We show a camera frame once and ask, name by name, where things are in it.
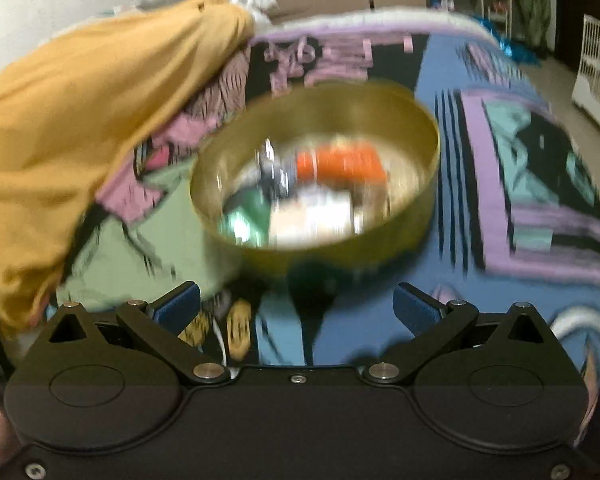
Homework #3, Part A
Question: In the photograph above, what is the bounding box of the round gold floral tin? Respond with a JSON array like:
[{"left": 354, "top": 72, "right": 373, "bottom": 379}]
[{"left": 188, "top": 79, "right": 442, "bottom": 278}]

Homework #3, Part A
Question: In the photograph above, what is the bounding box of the green sachet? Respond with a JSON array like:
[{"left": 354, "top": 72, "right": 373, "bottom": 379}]
[{"left": 219, "top": 189, "right": 274, "bottom": 247}]

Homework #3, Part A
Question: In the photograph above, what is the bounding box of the yellow blanket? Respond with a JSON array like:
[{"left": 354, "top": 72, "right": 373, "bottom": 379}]
[{"left": 0, "top": 0, "right": 257, "bottom": 343}]

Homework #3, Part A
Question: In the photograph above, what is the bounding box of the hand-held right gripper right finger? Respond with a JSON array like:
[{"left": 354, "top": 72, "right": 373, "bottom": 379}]
[{"left": 361, "top": 281, "right": 573, "bottom": 387}]

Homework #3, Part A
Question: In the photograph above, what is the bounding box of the clear bag of small parts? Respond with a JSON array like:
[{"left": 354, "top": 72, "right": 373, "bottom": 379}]
[{"left": 249, "top": 136, "right": 302, "bottom": 197}]

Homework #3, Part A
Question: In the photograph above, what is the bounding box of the hanging green coat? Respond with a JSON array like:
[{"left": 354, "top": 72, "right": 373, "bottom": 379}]
[{"left": 511, "top": 0, "right": 557, "bottom": 54}]

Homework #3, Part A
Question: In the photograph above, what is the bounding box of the shiny blue foil decoration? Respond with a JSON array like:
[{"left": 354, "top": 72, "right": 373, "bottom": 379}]
[{"left": 471, "top": 14, "right": 532, "bottom": 62}]

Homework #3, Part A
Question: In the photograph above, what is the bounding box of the colourful printed bedsheet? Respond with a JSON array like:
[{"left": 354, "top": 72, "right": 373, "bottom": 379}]
[{"left": 45, "top": 4, "right": 600, "bottom": 373}]

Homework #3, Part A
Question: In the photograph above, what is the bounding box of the orange sachet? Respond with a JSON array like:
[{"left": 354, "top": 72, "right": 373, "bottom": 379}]
[{"left": 295, "top": 141, "right": 389, "bottom": 184}]

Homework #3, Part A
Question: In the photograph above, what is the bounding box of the white tissue packet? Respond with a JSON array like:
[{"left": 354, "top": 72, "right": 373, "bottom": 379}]
[{"left": 269, "top": 189, "right": 357, "bottom": 249}]

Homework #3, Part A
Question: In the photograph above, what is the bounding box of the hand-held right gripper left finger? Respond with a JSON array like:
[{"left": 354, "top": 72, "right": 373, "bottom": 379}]
[{"left": 27, "top": 281, "right": 232, "bottom": 387}]

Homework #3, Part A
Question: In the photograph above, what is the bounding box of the white cloth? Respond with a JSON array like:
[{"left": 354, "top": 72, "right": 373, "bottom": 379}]
[{"left": 216, "top": 0, "right": 282, "bottom": 27}]

